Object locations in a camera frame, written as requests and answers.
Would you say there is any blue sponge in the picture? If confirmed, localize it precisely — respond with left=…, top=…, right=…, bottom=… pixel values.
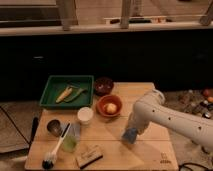
left=122, top=128, right=138, bottom=144

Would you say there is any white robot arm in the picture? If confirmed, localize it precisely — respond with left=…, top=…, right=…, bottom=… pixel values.
left=123, top=89, right=213, bottom=151

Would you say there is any white paper cup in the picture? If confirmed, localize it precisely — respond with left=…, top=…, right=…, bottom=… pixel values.
left=77, top=107, right=94, bottom=125

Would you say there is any dark brown bowl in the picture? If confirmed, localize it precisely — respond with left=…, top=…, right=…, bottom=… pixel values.
left=94, top=77, right=114, bottom=96

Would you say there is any orange bowl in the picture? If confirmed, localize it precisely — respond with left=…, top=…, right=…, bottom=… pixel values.
left=96, top=95, right=122, bottom=117

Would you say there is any yellow round fruit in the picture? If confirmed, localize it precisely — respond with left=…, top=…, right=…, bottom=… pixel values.
left=105, top=103, right=117, bottom=114

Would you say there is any yellow peeler in tray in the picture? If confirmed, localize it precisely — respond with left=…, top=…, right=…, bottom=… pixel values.
left=56, top=87, right=72, bottom=103

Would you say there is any green plastic tray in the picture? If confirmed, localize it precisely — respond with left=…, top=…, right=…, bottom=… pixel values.
left=40, top=75, right=94, bottom=110

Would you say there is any wooden board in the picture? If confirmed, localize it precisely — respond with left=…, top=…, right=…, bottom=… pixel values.
left=25, top=83, right=178, bottom=171

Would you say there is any clear glass green liquid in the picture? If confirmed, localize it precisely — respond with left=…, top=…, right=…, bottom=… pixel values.
left=62, top=122, right=81, bottom=152

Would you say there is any wooden block eraser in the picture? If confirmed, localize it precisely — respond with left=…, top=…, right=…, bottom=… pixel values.
left=76, top=145, right=103, bottom=169

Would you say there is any white handled dish brush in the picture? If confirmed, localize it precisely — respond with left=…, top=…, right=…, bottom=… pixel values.
left=42, top=123, right=71, bottom=170

